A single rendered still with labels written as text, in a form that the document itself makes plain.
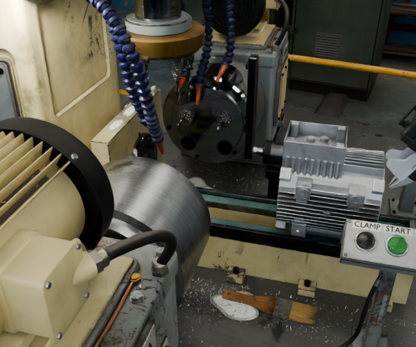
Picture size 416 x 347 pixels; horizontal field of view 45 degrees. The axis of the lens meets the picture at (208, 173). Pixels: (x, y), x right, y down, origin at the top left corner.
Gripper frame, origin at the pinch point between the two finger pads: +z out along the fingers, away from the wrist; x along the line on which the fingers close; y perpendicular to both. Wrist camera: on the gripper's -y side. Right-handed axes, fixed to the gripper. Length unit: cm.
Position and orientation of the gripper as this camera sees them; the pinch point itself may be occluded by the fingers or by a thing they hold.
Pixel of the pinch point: (397, 184)
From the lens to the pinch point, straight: 101.2
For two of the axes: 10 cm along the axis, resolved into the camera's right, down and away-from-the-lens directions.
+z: -4.8, 6.7, 5.6
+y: -8.4, -5.5, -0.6
